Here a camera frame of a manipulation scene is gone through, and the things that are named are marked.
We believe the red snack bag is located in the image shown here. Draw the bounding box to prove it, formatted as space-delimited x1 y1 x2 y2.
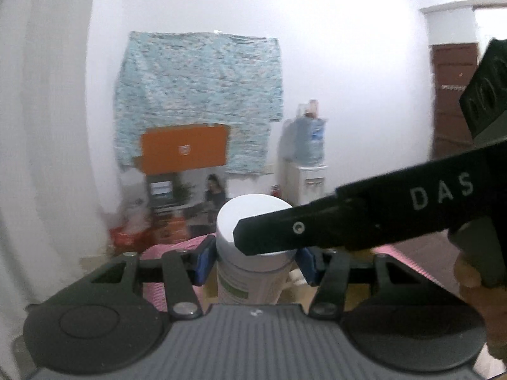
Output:
109 225 153 250

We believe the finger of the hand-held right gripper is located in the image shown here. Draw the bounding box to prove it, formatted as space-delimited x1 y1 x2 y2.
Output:
233 192 373 257

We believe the printed box with orange flap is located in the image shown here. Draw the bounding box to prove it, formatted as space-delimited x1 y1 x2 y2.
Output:
135 124 232 222

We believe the floral wall cloth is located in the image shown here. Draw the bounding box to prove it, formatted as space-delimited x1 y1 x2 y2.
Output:
114 31 285 175

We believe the white supplement bottle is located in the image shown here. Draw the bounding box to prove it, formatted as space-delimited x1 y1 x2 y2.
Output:
215 194 298 305

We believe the person's right hand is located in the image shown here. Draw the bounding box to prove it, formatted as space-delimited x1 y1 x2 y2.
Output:
453 253 507 361

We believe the white curtain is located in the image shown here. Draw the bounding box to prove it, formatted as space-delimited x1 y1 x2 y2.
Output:
0 0 119 325

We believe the brown wooden door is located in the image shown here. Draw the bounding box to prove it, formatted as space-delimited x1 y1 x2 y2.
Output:
430 43 480 159

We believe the white water dispenser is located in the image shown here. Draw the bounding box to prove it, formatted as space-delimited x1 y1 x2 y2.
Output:
279 158 329 206

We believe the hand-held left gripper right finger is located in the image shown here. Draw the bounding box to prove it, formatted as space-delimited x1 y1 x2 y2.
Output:
295 247 428 319

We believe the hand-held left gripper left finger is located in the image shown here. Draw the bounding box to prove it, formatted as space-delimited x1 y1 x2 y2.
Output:
89 234 218 319

